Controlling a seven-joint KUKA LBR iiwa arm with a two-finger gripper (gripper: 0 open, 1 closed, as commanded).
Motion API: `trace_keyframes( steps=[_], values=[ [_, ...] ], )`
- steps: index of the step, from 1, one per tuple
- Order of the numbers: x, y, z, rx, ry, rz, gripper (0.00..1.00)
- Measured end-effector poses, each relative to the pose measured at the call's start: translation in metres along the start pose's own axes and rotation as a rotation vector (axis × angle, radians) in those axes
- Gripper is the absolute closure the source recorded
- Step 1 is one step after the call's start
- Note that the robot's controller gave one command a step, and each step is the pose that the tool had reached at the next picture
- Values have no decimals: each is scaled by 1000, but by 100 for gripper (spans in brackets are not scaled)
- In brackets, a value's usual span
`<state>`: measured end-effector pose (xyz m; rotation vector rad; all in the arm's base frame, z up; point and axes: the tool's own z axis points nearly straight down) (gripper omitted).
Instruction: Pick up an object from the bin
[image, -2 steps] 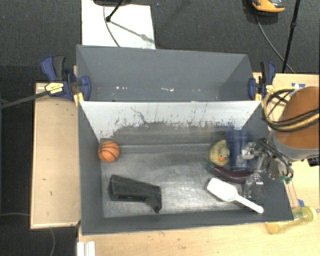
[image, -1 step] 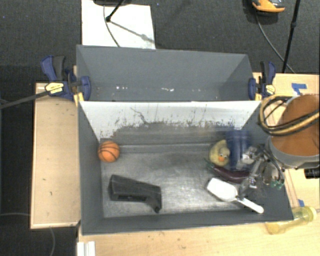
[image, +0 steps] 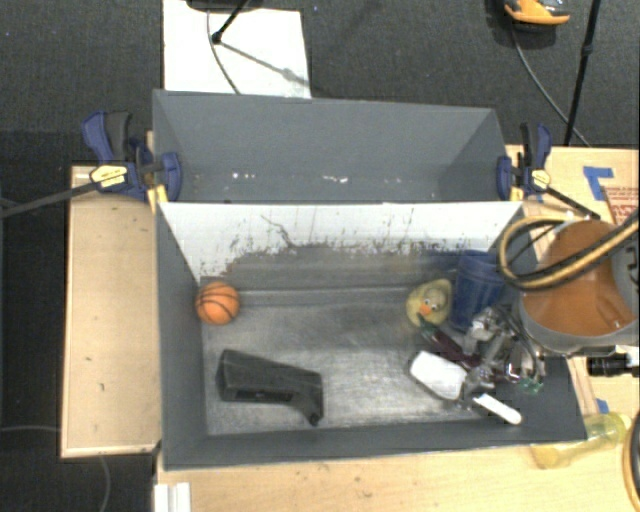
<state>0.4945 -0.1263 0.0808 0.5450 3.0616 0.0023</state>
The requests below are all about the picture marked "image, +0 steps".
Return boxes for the dark blue cup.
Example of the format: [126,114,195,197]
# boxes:
[448,251,507,334]

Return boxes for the white rounded object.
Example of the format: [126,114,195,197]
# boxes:
[408,350,472,401]

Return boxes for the grey metal bin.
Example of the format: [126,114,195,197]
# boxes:
[151,88,589,471]

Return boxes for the yellow rubber duck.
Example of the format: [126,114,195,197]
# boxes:
[405,277,454,329]

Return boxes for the black stapler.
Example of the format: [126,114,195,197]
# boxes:
[214,348,326,428]

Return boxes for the pale wood board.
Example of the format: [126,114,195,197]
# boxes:
[59,164,164,459]

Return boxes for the black cylinder on white bracket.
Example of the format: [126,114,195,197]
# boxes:
[585,345,640,380]

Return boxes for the purple toy eggplant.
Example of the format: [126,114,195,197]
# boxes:
[419,322,484,369]

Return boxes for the orange toy basketball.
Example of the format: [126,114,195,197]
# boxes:
[194,280,242,327]

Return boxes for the brown cardboard board, red print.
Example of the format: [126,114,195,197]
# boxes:
[503,144,640,417]

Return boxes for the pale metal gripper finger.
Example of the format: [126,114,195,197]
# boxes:
[459,367,523,427]

